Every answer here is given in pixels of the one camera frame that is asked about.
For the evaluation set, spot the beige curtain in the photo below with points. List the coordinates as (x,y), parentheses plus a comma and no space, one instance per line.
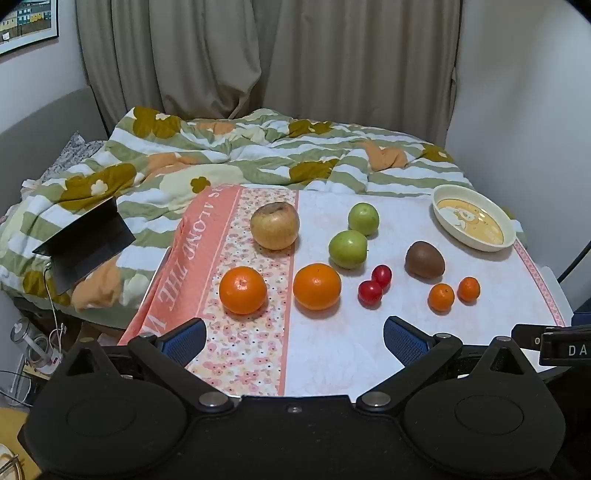
(277,55)

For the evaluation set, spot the cream bowl with bear print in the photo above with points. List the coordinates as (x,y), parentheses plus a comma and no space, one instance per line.
(475,219)

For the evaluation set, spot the grey padded headboard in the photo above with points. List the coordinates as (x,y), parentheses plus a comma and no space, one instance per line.
(37,124)

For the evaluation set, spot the white power strip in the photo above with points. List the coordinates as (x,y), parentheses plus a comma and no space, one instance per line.
(46,364)

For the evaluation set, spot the small tangerine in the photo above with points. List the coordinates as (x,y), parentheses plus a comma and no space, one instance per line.
(468,289)
(441,297)

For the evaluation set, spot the red cherry tomato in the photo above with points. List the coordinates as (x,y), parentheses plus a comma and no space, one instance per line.
(370,293)
(382,277)

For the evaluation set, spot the yellowish red apple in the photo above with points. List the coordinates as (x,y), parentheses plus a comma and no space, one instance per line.
(274,226)

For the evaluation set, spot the green striped floral blanket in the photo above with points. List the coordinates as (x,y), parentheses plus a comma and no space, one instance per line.
(277,138)

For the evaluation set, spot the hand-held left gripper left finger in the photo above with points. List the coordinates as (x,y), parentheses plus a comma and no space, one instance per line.
(184,340)

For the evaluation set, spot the pink floral tablecloth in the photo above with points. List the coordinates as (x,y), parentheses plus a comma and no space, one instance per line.
(323,360)

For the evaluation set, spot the grey patterned pillow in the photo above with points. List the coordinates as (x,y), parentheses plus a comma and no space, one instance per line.
(78,150)

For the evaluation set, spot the glass jar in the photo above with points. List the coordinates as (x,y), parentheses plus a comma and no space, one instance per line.
(27,344)

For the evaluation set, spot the brown kiwi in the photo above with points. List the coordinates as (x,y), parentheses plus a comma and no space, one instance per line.
(425,260)

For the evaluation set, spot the black tablet with cover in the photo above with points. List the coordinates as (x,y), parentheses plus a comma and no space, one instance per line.
(87,240)

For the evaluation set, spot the framed wall poster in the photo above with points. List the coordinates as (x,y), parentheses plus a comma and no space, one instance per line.
(27,23)

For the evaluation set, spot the green apple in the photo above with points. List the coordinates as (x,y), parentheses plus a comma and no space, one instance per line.
(363,219)
(348,249)

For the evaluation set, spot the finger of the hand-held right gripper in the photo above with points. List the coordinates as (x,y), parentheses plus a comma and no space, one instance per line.
(561,348)

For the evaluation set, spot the large orange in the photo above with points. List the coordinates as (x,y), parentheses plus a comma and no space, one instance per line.
(317,286)
(243,290)

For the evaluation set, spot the blue box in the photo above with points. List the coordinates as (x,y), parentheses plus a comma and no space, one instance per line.
(582,313)

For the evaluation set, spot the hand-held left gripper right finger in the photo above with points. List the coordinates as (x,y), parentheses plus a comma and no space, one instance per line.
(402,340)

